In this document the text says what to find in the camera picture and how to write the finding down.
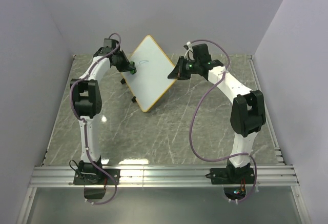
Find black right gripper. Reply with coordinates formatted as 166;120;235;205
168;57;199;82

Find green black whiteboard eraser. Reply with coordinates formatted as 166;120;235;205
129;61;137;75

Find yellow framed whiteboard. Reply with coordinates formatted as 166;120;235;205
122;35;176;112

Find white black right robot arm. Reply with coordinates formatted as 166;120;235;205
168;56;266;183

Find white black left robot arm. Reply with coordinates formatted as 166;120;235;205
70;46;136;184

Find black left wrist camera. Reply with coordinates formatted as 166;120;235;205
103;38;118;50

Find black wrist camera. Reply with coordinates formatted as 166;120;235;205
103;38;118;50
192;44;212;63

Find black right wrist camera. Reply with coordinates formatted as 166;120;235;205
192;44;212;63

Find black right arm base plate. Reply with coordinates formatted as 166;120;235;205
205;168;255;185

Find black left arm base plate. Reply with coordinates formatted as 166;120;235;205
73;169;120;186

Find aluminium mounting rail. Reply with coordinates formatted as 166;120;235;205
29;165;299;188

